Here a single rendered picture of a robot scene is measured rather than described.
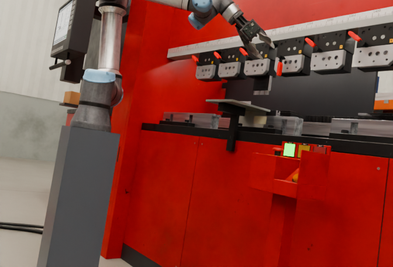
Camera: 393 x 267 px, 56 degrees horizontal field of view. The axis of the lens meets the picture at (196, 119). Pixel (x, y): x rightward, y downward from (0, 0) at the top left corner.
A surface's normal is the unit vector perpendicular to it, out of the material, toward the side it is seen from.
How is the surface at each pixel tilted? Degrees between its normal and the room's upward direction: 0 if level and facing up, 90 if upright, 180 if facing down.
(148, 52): 90
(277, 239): 90
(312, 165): 90
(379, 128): 90
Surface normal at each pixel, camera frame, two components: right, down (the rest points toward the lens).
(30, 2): 0.33, -0.02
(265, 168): -0.76, -0.16
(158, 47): 0.63, 0.04
